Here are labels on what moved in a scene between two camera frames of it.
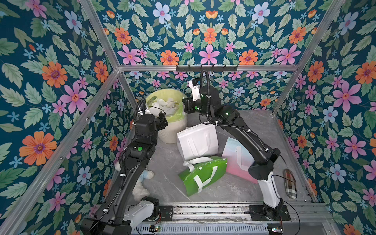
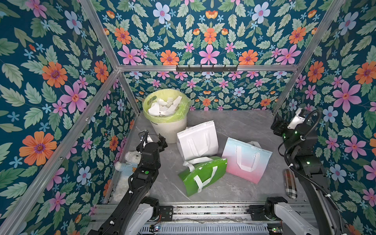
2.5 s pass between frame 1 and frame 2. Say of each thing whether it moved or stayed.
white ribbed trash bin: stayed
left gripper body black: moved
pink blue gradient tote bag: stayed
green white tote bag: stayed
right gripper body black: moved
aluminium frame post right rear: stayed
